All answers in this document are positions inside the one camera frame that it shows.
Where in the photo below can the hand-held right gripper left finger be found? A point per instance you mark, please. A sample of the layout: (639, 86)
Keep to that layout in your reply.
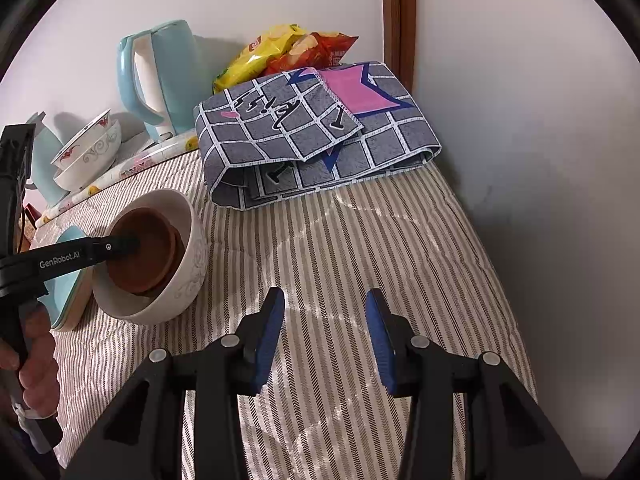
(267, 342)

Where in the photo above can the rolled floral sheet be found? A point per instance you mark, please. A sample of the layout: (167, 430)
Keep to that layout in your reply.
(125, 165)

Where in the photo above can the folded grey checked cloth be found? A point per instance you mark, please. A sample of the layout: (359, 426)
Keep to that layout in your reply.
(280, 130)

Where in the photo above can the brown wooden door frame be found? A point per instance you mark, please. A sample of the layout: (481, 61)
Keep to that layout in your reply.
(397, 10)

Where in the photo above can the person's left hand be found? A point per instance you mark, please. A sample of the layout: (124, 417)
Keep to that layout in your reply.
(37, 365)

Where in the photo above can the yellow chip bag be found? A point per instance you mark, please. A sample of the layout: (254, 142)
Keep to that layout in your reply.
(250, 60)

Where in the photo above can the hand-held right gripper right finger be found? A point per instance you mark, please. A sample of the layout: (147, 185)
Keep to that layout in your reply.
(380, 347)

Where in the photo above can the blue plastic plate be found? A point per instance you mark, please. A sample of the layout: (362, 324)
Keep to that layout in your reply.
(69, 285)

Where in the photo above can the red chip bag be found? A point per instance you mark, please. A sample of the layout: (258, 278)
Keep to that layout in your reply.
(320, 50)

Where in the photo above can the light blue thermos jug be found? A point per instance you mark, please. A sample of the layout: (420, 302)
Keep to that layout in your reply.
(45, 170)

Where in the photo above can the striped tablecloth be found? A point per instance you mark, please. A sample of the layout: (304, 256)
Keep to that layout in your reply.
(350, 260)

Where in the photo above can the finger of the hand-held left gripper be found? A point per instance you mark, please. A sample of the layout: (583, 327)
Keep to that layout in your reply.
(117, 248)

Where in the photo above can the green plastic plate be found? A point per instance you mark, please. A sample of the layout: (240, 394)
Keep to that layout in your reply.
(86, 294)

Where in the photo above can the fish pattern bowl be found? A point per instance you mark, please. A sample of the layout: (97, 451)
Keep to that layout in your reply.
(82, 139)

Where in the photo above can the swirl pattern bowl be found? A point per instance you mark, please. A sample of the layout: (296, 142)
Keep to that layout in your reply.
(96, 161)

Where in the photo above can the white ceramic bowl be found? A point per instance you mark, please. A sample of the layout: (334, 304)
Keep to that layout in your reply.
(186, 271)

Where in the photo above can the light blue electric kettle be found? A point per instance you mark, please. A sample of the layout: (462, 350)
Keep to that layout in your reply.
(172, 42)

